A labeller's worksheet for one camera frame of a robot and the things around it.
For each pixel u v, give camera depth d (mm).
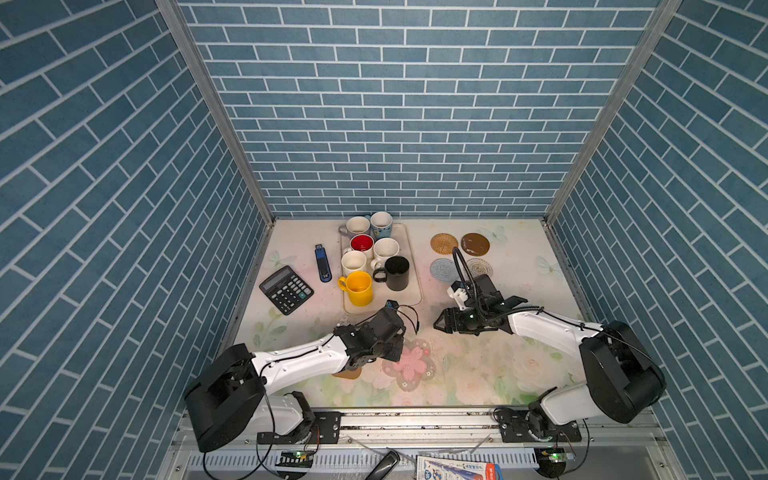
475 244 1122
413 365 848
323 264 1031
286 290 973
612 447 751
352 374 823
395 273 969
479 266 1058
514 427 737
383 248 1031
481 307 694
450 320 774
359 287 990
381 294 985
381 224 1083
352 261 997
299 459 721
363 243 1042
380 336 651
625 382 436
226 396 412
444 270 1046
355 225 1109
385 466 654
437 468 680
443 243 1143
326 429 737
